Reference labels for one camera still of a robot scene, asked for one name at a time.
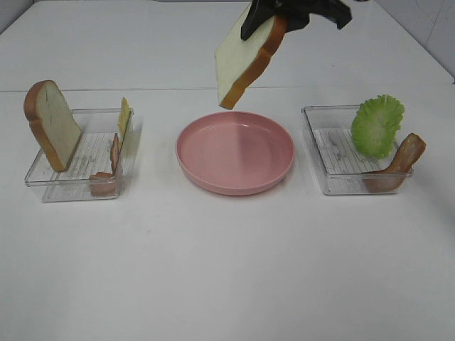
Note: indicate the yellow cheese slice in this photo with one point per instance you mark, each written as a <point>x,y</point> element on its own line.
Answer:
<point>124,115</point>

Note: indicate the green lettuce leaf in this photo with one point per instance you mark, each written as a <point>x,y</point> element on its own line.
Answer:
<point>375,125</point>

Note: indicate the pink round plate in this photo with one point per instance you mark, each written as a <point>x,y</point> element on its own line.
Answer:
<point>235,153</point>

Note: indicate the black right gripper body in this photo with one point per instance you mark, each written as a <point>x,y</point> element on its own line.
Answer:
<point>298,12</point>

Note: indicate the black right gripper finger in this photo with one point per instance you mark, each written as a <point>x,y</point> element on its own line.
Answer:
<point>260,12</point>

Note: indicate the bacon strip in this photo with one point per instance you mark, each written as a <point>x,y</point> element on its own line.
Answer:
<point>103,184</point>
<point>401,160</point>

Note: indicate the right clear plastic tray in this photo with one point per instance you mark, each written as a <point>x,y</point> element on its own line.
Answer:
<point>336,165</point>

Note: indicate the bread slice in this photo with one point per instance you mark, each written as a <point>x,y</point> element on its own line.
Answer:
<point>240,62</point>
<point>52,123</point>

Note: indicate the left clear plastic tray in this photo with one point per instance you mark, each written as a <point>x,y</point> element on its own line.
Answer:
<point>91,156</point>

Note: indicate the clear plastic tray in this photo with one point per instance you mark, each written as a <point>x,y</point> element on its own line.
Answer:
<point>336,165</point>
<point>91,156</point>

